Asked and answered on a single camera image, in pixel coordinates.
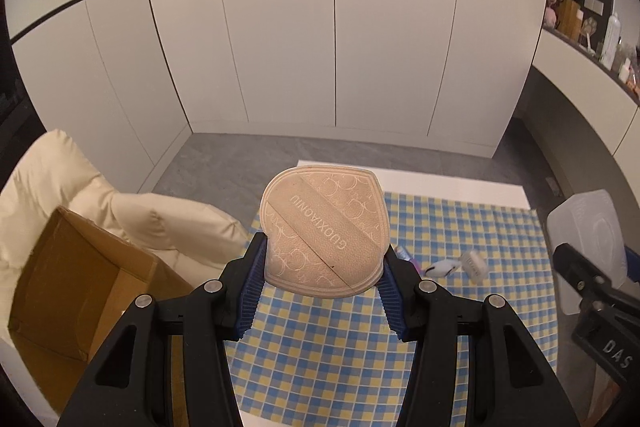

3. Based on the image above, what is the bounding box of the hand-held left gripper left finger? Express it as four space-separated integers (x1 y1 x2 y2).
56 232 268 427

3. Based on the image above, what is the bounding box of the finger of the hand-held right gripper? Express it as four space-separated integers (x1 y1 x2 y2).
552 243 640 313

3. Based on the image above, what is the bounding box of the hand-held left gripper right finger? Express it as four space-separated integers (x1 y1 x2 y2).
377 254 596 427

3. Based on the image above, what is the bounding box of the translucent plastic box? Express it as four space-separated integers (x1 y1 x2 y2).
546 189 628 319

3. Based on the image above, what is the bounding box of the beige powder puff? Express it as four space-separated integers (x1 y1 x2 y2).
259 164 390 298

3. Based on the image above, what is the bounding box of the brown cardboard box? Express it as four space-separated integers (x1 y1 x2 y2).
7 205 193 364

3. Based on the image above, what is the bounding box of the pink purple tube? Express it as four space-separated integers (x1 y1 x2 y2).
394 244 425 277

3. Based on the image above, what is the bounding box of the white black small gadget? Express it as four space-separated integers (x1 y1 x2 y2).
425 259 458 279

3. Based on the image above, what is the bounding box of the blue yellow checkered tablecloth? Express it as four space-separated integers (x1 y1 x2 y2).
222 192 561 423

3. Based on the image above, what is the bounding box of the white ribbed small bottle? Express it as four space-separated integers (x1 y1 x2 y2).
460 251 487 282

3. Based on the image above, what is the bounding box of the cream padded armchair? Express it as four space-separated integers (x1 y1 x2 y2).
0 129 251 415

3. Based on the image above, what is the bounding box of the tall white bottle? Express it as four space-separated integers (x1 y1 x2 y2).
600 13 621 68

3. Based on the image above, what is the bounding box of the brown storage box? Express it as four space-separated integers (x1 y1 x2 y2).
556 0 584 38

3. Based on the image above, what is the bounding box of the dark glass panel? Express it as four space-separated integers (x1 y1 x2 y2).
0 0 48 178

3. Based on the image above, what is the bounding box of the white curved wall counter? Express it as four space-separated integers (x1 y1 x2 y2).
530 27 640 188

